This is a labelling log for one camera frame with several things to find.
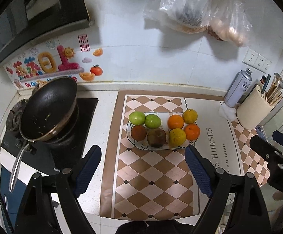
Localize clear plastic bag of eggs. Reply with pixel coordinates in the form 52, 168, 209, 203
207, 0, 253, 47

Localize green apple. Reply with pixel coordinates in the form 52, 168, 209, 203
145, 114, 162, 129
129, 111, 146, 126

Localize utensils in holder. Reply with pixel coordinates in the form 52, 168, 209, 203
259, 72, 283, 106

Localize reddish brown persimmon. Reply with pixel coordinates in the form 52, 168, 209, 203
131, 125, 147, 141

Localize clear plastic bag dark contents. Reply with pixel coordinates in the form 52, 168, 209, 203
143, 0, 211, 34

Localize black wok with handle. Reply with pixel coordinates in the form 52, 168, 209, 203
9, 77, 77, 192

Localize dark red apple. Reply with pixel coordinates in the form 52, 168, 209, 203
147, 128, 166, 148

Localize yellow lemon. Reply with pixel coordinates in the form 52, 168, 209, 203
168, 128, 187, 148
182, 109, 198, 124

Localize cream utensil holder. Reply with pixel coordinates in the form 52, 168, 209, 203
236, 85, 273, 130

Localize white wall socket panel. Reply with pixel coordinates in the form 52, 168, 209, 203
243, 48, 272, 74

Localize silver gas canister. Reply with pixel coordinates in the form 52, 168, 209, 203
224, 68, 252, 108

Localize white crumpled cloth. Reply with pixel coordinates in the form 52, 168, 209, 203
218, 104, 237, 121

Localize black gas stove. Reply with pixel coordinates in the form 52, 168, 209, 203
1, 97, 100, 176

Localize colourful fruit wall sticker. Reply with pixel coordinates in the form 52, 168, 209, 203
4, 34, 103, 90

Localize orange mandarin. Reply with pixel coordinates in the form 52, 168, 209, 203
167, 115, 184, 130
184, 124, 200, 141

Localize floral white glass plate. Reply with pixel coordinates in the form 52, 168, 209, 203
126, 112, 197, 151

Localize blue cabinet front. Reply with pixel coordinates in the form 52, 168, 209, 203
0, 166, 26, 227

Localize black range hood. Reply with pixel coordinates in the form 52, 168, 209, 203
0, 0, 94, 63

